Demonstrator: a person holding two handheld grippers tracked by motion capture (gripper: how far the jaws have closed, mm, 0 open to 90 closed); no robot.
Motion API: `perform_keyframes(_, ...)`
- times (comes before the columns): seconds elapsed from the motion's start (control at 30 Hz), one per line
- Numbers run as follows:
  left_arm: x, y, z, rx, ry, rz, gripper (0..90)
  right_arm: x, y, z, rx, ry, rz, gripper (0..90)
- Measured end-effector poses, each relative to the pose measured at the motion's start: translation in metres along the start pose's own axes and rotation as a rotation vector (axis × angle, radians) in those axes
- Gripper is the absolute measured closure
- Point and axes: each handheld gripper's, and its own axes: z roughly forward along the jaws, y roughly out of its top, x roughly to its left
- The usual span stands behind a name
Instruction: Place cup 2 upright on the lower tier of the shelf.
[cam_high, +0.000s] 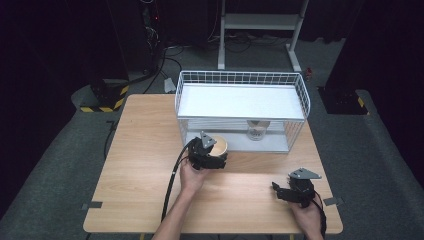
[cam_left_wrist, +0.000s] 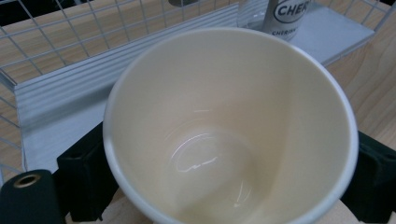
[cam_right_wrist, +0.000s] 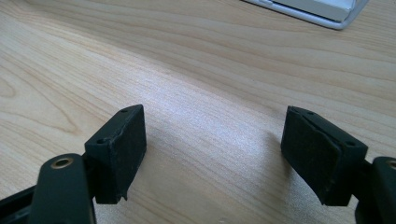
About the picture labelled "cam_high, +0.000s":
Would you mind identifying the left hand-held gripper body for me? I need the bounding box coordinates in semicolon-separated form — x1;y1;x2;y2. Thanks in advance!
186;130;218;171

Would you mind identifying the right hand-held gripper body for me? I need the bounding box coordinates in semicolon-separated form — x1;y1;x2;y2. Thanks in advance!
287;167;323;209

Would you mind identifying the cream ceramic mug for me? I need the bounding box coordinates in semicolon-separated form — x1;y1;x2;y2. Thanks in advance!
209;134;230;158

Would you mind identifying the silver lidded jar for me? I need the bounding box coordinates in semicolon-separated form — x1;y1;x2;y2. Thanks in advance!
246;120;271;142

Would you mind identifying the white wire shelf rack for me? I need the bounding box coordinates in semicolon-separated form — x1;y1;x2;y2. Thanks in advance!
174;70;312;154

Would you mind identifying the person's left hand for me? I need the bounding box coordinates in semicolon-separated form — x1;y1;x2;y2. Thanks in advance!
179;162;212;197

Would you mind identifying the person's right hand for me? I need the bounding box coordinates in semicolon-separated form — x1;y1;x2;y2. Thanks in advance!
287;195;323;234

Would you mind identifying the grey tape strip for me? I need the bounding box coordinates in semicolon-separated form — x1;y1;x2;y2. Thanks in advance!
322;196;345;207
81;201;104;211

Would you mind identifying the small grey floor box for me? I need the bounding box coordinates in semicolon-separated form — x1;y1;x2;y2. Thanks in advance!
163;77;177;94

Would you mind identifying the black base with yellow mark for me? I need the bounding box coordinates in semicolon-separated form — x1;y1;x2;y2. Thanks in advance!
317;85;370;116

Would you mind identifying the black stand with hazard-striped base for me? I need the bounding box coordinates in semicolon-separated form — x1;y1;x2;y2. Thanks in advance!
79;77;130;114

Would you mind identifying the white metal stand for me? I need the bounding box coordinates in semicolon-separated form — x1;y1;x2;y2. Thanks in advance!
217;0;310;73

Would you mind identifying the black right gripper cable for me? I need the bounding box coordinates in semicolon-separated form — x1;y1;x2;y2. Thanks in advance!
311;190;328;238

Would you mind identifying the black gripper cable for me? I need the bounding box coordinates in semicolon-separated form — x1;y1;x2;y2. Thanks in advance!
160;137;198;223
311;190;328;238

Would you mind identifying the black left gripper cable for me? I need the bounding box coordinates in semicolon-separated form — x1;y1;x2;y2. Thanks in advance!
160;137;198;223

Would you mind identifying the black cable beside table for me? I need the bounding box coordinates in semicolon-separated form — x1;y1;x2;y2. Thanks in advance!
103;119;120;161

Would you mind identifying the black floor cable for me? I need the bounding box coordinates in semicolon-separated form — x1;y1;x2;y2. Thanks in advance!
142;44;185;95

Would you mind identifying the bundle of floor cables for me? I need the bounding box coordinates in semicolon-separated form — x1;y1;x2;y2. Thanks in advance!
206;31;292;54

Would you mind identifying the black equipment rack with wires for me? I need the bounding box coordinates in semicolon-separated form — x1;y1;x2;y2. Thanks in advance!
137;0;165;75

